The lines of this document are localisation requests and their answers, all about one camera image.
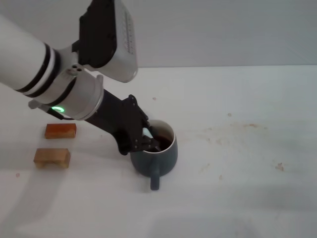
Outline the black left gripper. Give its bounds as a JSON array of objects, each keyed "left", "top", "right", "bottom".
[{"left": 85, "top": 88, "right": 162, "bottom": 156}]

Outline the spoon with light blue handle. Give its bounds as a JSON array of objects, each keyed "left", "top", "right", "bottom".
[{"left": 142, "top": 127, "right": 162, "bottom": 152}]

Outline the dark grey ceramic mug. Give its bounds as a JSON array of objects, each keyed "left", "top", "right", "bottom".
[{"left": 129, "top": 119, "right": 178, "bottom": 191}]

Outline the orange-brown wooden block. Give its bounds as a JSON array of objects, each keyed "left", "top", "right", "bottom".
[{"left": 44, "top": 123, "right": 77, "bottom": 139}]

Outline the light wooden notched block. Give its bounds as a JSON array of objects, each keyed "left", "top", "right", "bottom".
[{"left": 33, "top": 148, "right": 71, "bottom": 169}]

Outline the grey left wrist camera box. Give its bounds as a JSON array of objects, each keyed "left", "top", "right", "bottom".
[{"left": 78, "top": 0, "right": 139, "bottom": 83}]

